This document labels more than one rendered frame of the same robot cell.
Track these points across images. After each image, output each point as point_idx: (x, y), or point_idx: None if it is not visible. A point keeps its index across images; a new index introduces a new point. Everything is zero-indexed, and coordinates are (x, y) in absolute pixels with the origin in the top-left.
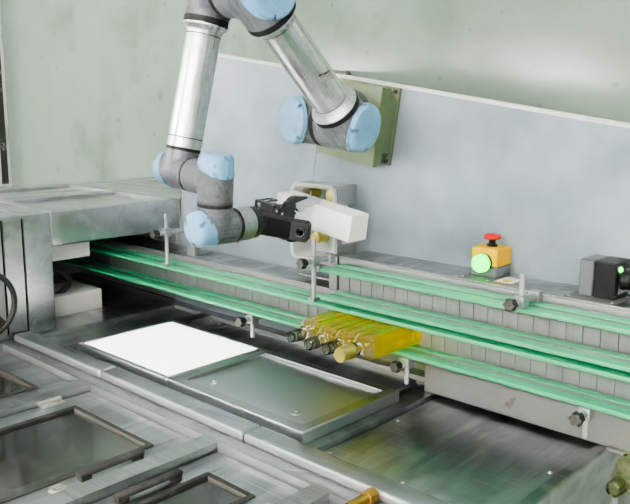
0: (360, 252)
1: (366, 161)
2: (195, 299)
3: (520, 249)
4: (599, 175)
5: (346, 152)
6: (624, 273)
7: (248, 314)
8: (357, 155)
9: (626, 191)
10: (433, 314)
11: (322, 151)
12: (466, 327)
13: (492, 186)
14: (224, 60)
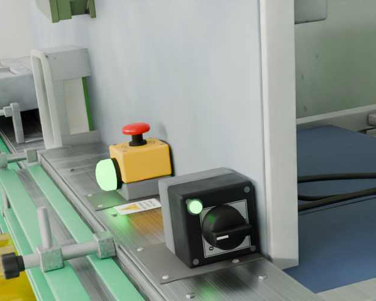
0: (83, 146)
1: (49, 15)
2: None
3: (177, 150)
4: (209, 9)
5: (42, 4)
6: (209, 214)
7: None
8: (46, 7)
9: (234, 39)
10: None
11: (37, 5)
12: (48, 285)
13: (146, 42)
14: None
